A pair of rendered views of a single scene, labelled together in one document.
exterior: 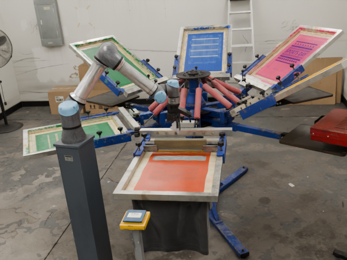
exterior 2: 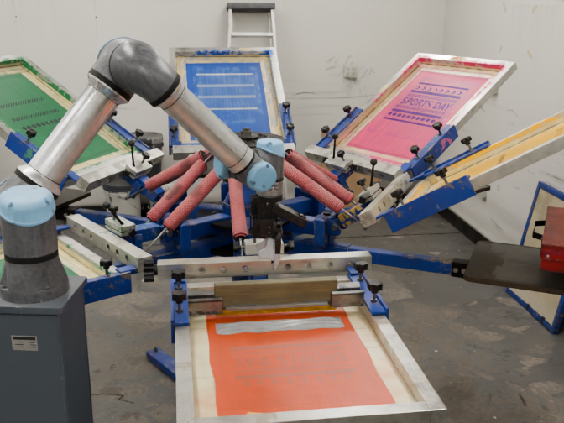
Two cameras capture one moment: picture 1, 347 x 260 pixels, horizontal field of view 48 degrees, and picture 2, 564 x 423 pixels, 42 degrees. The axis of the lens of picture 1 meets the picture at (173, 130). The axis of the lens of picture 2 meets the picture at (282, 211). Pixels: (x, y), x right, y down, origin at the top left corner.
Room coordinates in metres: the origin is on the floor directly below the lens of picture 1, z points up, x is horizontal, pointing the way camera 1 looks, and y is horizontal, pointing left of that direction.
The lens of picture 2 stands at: (0.59, 0.61, 1.86)
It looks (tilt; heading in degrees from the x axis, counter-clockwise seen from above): 17 degrees down; 340
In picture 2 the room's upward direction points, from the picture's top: 1 degrees clockwise
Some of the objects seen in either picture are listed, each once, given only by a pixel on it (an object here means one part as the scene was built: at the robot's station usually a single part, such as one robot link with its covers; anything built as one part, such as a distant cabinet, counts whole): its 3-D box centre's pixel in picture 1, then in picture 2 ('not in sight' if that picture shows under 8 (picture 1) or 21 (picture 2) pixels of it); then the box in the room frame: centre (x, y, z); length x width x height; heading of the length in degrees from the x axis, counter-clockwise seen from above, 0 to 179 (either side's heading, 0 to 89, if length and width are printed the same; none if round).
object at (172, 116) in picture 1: (173, 111); (266, 215); (2.43, -0.01, 1.26); 0.09 x 0.08 x 0.12; 79
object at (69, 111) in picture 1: (69, 113); (28, 219); (2.23, 0.62, 1.37); 0.13 x 0.12 x 0.14; 6
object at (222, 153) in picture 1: (221, 148); (366, 299); (2.40, -0.32, 0.98); 0.30 x 0.05 x 0.07; 169
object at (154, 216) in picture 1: (170, 223); not in sight; (1.93, 0.06, 0.74); 0.45 x 0.03 x 0.43; 79
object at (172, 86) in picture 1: (172, 88); (268, 159); (2.43, -0.02, 1.42); 0.09 x 0.08 x 0.11; 96
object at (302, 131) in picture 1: (264, 131); (411, 258); (2.81, -0.71, 0.91); 1.34 x 0.40 x 0.08; 49
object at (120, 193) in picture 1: (175, 165); (287, 342); (2.22, 0.00, 0.97); 0.79 x 0.58 x 0.04; 169
